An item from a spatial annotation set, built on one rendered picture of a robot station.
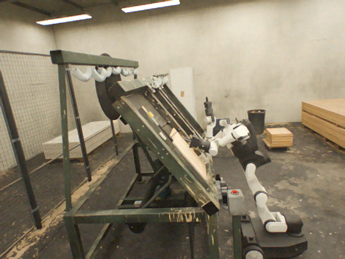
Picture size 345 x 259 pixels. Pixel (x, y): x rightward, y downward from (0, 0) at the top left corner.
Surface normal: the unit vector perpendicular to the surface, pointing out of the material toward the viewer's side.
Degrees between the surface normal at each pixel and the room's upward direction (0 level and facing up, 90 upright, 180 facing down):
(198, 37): 90
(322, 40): 90
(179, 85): 90
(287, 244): 0
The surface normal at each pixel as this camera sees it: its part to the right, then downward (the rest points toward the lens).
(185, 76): -0.15, 0.24
